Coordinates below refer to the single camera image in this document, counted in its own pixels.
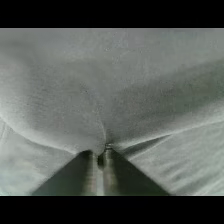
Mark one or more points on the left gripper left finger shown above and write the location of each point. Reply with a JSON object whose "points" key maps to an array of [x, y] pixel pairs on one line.
{"points": [[75, 178]]}

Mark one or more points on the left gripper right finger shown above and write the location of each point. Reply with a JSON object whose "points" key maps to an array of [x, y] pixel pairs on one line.
{"points": [[128, 180]]}

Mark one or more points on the grey garment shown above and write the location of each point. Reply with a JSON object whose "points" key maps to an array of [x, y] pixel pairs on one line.
{"points": [[110, 83]]}

